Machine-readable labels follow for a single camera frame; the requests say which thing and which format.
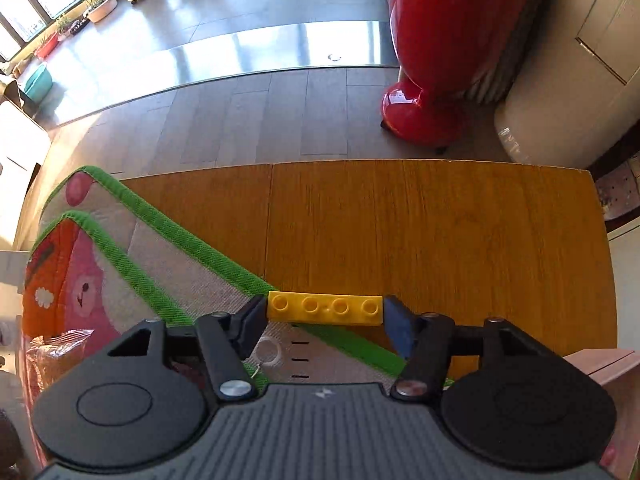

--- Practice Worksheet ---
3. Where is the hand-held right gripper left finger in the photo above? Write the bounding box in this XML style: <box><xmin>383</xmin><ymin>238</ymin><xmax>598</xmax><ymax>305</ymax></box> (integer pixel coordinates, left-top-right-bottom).
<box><xmin>106</xmin><ymin>294</ymin><xmax>266</xmax><ymax>402</ymax></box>

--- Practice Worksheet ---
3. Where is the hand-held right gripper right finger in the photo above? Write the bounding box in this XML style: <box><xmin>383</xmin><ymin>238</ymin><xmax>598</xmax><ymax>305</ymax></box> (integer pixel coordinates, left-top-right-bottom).
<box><xmin>382</xmin><ymin>295</ymin><xmax>548</xmax><ymax>402</ymax></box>

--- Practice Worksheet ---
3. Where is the yellow building brick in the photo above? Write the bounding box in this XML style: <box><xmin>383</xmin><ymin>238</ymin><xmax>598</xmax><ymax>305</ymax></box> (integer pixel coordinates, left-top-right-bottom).
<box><xmin>267</xmin><ymin>291</ymin><xmax>383</xmax><ymax>328</ymax></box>

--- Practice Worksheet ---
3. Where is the plastic bread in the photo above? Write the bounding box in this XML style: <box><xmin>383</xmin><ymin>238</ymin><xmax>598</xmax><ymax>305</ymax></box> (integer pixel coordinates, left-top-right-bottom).
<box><xmin>25</xmin><ymin>329</ymin><xmax>96</xmax><ymax>402</ymax></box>

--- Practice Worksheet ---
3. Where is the pink cardboard box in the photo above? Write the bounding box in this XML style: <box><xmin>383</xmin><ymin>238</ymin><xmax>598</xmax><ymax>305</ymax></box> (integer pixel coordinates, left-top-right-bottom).
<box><xmin>562</xmin><ymin>349</ymin><xmax>634</xmax><ymax>389</ymax></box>

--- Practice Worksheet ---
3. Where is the colourful printed play mat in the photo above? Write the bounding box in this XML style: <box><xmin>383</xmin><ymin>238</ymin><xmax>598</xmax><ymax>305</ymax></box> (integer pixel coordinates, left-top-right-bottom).
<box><xmin>20</xmin><ymin>165</ymin><xmax>456</xmax><ymax>476</ymax></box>

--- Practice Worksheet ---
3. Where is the cartoon printed white panel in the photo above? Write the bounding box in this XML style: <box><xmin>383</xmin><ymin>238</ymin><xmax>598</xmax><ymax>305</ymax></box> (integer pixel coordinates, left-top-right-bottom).
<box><xmin>595</xmin><ymin>162</ymin><xmax>640</xmax><ymax>222</ymax></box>

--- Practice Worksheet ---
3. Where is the white furniture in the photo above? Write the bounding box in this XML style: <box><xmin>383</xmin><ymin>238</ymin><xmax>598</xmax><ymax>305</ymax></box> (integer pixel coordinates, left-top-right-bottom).
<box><xmin>0</xmin><ymin>102</ymin><xmax>52</xmax><ymax>251</ymax></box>

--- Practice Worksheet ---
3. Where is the white standing air conditioner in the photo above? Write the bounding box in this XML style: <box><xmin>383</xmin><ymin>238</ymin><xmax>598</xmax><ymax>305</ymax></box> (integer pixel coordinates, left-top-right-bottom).
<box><xmin>494</xmin><ymin>0</ymin><xmax>640</xmax><ymax>168</ymax></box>

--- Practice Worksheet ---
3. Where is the large red vase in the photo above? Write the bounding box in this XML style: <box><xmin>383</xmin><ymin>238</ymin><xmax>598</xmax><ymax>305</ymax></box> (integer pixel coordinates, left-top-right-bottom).
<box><xmin>381</xmin><ymin>0</ymin><xmax>531</xmax><ymax>148</ymax></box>

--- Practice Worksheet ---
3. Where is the teal basin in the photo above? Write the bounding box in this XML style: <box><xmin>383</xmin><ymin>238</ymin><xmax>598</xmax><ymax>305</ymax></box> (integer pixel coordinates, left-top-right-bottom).
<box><xmin>22</xmin><ymin>61</ymin><xmax>54</xmax><ymax>102</ymax></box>

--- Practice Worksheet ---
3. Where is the red basin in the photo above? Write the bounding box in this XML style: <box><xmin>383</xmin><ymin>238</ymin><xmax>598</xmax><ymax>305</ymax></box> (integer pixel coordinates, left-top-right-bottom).
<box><xmin>34</xmin><ymin>34</ymin><xmax>62</xmax><ymax>59</ymax></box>

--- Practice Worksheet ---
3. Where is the small white planter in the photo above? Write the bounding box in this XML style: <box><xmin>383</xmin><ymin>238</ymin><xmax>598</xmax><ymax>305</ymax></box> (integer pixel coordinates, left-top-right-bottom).
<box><xmin>82</xmin><ymin>0</ymin><xmax>119</xmax><ymax>24</ymax></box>

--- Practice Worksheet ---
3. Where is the black framed window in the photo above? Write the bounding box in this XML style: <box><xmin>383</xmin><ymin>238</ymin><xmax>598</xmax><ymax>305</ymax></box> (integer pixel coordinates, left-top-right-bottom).
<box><xmin>0</xmin><ymin>0</ymin><xmax>118</xmax><ymax>63</ymax></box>

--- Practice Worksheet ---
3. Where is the white plastic ring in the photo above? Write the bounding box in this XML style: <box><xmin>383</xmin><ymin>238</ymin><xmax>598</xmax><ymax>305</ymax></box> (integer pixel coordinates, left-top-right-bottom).
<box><xmin>255</xmin><ymin>336</ymin><xmax>287</xmax><ymax>367</ymax></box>

